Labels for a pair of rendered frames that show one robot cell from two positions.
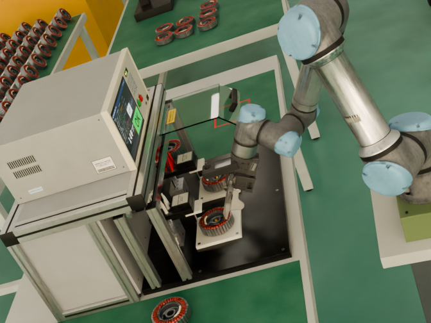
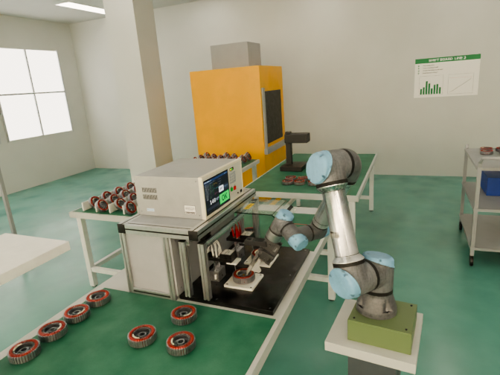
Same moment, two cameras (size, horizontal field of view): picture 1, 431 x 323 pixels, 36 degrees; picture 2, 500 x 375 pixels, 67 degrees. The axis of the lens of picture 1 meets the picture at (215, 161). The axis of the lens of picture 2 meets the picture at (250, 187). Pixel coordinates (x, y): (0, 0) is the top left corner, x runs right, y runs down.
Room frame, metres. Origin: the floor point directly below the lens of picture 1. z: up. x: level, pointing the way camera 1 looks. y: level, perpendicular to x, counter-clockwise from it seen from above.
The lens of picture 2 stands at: (0.13, -0.29, 1.71)
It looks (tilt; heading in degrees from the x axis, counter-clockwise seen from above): 15 degrees down; 11
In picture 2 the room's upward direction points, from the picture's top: 4 degrees counter-clockwise
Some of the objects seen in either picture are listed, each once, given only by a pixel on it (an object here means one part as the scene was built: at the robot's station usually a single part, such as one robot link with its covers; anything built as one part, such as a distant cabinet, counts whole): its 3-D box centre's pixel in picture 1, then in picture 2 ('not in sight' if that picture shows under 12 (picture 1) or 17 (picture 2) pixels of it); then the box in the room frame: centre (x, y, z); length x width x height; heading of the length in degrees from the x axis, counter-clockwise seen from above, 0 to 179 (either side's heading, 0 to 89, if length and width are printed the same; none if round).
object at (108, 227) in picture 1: (133, 192); (207, 239); (1.93, 0.29, 0.92); 0.66 x 0.01 x 0.30; 167
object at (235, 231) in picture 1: (219, 227); (244, 280); (1.76, 0.07, 0.78); 0.15 x 0.15 x 0.01; 77
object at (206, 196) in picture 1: (219, 184); (261, 259); (1.99, 0.02, 0.78); 0.15 x 0.15 x 0.01; 77
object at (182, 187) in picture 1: (179, 190); (237, 252); (2.03, 0.16, 0.80); 0.07 x 0.05 x 0.06; 167
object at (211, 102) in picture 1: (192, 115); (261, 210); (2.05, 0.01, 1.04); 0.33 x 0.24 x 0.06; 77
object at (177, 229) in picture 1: (174, 234); (217, 272); (1.79, 0.21, 0.80); 0.07 x 0.05 x 0.06; 167
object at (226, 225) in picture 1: (216, 221); (243, 275); (1.76, 0.07, 0.80); 0.11 x 0.11 x 0.04
